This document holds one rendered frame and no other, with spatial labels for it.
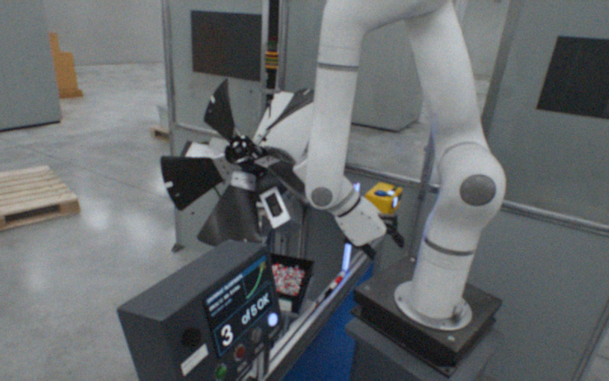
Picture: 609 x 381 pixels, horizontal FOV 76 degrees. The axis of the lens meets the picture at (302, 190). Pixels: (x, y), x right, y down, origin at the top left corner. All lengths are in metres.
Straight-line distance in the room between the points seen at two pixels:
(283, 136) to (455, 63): 1.02
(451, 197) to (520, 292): 1.33
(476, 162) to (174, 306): 0.60
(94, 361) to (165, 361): 1.77
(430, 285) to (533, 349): 1.34
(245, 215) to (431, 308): 0.70
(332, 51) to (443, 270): 0.54
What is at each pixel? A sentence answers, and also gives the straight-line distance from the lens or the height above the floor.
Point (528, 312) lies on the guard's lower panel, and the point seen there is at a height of 0.50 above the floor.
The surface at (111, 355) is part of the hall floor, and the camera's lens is 2.41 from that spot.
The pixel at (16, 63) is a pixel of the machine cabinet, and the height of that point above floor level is 0.92.
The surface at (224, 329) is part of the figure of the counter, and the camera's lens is 0.69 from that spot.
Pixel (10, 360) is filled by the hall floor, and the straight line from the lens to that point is 2.58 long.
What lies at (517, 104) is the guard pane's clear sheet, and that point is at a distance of 1.84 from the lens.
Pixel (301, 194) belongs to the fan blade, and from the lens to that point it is 1.26.
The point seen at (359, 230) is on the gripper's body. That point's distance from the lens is 0.96.
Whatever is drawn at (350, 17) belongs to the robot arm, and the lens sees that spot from 0.84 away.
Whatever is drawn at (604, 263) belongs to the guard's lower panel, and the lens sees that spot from 2.03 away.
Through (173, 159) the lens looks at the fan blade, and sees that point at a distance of 1.58.
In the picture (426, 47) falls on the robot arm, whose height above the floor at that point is 1.62.
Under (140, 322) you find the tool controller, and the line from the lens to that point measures 0.64.
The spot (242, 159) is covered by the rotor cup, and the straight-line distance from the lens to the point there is 1.38.
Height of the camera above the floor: 1.64
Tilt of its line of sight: 23 degrees down
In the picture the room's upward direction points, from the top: 4 degrees clockwise
